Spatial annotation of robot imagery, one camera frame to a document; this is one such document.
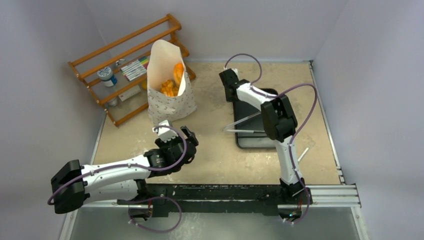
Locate green cap white marker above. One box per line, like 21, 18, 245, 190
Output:
297, 147, 310, 163

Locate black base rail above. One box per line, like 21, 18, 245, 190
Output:
117, 180, 313, 220

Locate blue lid jar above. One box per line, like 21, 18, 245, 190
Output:
97, 66, 117, 88

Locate aluminium frame rail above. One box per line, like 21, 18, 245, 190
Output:
83, 184, 361, 211

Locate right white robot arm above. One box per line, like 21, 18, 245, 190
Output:
219, 69, 307, 204

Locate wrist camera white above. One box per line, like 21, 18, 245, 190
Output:
231, 68, 240, 79
152, 120, 179, 143

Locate braided fake bread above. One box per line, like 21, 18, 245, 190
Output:
160, 79, 179, 97

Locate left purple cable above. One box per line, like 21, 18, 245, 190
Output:
47, 125, 188, 206

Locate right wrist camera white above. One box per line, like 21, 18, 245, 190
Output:
231, 68, 240, 79

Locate orange wooden rack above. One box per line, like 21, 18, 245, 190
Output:
68, 13, 190, 127

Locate purple cable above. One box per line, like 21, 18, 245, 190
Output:
224, 53, 319, 186
47, 125, 188, 206

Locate black plastic tray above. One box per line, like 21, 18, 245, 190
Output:
232, 101, 275, 150

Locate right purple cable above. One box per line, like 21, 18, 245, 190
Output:
224, 53, 319, 186

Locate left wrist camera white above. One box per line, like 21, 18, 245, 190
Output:
152, 120, 179, 143

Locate pack of coloured markers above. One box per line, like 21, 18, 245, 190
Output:
120, 56, 149, 81

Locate small white box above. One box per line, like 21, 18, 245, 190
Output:
118, 86, 141, 102

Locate round fake bread roll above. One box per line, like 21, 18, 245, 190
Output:
173, 62, 185, 88

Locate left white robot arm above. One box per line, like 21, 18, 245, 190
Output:
47, 124, 199, 214

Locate patterned white paper bag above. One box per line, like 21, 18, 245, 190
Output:
147, 39, 197, 126

